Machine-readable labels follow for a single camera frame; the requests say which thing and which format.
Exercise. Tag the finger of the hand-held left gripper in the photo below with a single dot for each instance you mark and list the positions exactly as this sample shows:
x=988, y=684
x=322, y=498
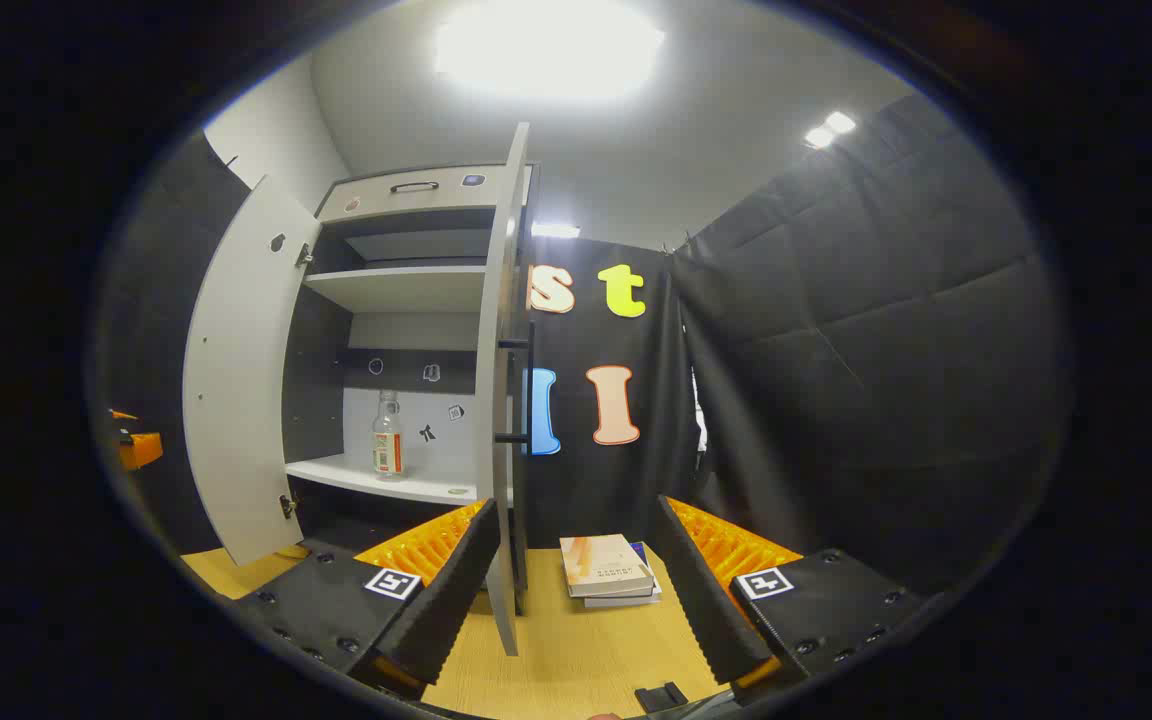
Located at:
x=123, y=414
x=143, y=450

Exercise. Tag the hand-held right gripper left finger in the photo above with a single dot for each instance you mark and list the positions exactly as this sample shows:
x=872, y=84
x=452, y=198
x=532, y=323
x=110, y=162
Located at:
x=446, y=600

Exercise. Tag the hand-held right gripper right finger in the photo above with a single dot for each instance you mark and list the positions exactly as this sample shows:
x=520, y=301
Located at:
x=701, y=590

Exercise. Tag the grey cabinet door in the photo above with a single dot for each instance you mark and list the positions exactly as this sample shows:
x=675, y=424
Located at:
x=496, y=300
x=246, y=380

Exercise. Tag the clear glass bottle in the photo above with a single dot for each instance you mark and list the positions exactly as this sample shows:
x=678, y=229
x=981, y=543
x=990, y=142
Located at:
x=388, y=450

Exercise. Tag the grey cabinet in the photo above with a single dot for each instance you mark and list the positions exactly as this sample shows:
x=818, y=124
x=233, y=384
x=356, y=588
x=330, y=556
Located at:
x=396, y=290

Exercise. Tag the quilted black cloth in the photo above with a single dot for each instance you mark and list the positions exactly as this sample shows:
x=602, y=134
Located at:
x=886, y=350
x=151, y=330

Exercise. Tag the beige book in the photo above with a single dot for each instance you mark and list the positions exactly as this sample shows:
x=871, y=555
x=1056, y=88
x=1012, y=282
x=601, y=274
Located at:
x=601, y=565

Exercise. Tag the ceiling light panel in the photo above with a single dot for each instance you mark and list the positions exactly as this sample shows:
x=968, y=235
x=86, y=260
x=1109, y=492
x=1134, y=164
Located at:
x=546, y=50
x=829, y=129

